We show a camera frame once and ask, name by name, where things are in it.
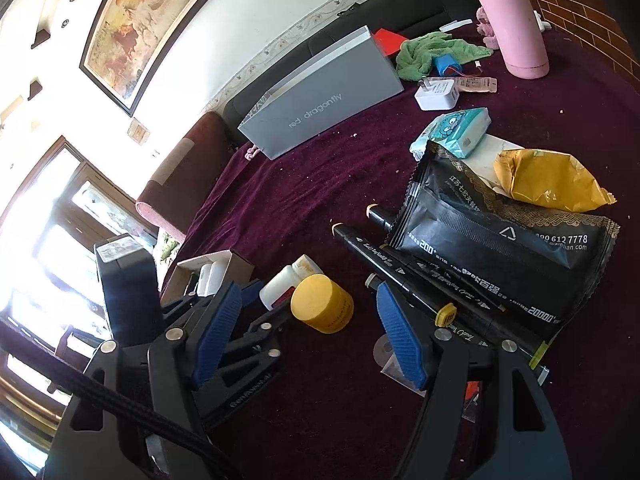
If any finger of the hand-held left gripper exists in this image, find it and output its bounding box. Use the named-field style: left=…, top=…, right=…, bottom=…
left=197, top=304, right=297, bottom=433
left=239, top=279, right=265, bottom=308

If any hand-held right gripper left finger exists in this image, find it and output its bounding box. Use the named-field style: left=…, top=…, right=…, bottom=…
left=42, top=279, right=244, bottom=480

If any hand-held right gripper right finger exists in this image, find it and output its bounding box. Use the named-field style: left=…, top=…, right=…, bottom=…
left=375, top=281, right=572, bottom=480

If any white bottle red label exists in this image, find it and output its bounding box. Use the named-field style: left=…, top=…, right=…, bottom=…
left=259, top=265, right=301, bottom=311

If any white spray bottle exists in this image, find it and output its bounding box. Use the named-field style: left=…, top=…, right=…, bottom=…
left=195, top=262, right=226, bottom=297

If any black marker yellow band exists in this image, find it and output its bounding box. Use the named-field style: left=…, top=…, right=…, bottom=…
left=365, top=272, right=457, bottom=331

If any white cylindrical bottle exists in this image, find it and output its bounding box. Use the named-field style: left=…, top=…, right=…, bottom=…
left=291, top=254, right=325, bottom=281

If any yellow round jar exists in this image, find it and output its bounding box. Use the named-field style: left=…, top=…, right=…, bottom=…
left=291, top=273, right=355, bottom=335

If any black marker pale end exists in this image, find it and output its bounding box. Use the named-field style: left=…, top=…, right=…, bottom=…
left=450, top=321, right=551, bottom=368

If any clear bag with red item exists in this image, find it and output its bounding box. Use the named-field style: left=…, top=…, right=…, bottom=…
left=380, top=355, right=483, bottom=423

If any black marker pale yellow cap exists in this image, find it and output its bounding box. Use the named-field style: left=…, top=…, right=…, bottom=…
left=331, top=221, right=421, bottom=281

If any black marker orange tip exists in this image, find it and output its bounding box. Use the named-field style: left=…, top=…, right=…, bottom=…
left=366, top=203, right=403, bottom=233

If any black foil packet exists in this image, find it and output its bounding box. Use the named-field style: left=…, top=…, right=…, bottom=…
left=387, top=140, right=622, bottom=341

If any round silver disc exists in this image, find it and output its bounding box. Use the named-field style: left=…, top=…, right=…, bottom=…
left=372, top=332, right=401, bottom=368

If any green patterned cloth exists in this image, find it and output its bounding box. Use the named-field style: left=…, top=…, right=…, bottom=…
left=156, top=232, right=181, bottom=263

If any wooden framed window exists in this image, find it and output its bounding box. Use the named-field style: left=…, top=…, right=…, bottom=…
left=0, top=135, right=171, bottom=476

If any dark purple blanket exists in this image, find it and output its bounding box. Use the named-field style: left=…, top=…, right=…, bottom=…
left=160, top=20, right=640, bottom=480

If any dark red pillow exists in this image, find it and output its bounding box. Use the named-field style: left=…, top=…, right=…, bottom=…
left=135, top=111, right=236, bottom=243

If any grey cardboard box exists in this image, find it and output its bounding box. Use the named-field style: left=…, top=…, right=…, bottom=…
left=236, top=25, right=405, bottom=161

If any teal printed tissue pack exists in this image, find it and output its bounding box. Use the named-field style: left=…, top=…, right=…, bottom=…
left=410, top=107, right=492, bottom=161

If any yellow crumpled bag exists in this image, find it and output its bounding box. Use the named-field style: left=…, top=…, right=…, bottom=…
left=492, top=147, right=617, bottom=213

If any white charger plug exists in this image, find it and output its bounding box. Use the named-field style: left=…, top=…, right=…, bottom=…
left=414, top=76, right=458, bottom=112

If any pale paper label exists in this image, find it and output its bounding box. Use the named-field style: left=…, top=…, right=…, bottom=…
left=440, top=76, right=498, bottom=94

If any blue battery pack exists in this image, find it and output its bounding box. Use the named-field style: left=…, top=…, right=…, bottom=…
left=431, top=54, right=484, bottom=78

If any red card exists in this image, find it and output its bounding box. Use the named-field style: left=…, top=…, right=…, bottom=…
left=372, top=27, right=408, bottom=56

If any green towel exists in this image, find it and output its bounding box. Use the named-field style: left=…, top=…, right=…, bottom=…
left=395, top=31, right=493, bottom=82

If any pink plush toy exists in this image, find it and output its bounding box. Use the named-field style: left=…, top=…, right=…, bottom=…
left=474, top=6, right=501, bottom=51

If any pink thermos bottle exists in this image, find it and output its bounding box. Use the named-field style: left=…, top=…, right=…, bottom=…
left=462, top=0, right=551, bottom=80

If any brick pattern wooden cabinet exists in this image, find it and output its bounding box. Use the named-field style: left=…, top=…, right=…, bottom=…
left=510, top=0, right=640, bottom=91

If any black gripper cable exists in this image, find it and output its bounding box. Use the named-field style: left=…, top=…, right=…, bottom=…
left=67, top=355, right=233, bottom=480

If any framed wall painting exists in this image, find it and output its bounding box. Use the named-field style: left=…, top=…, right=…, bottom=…
left=79, top=0, right=251, bottom=117

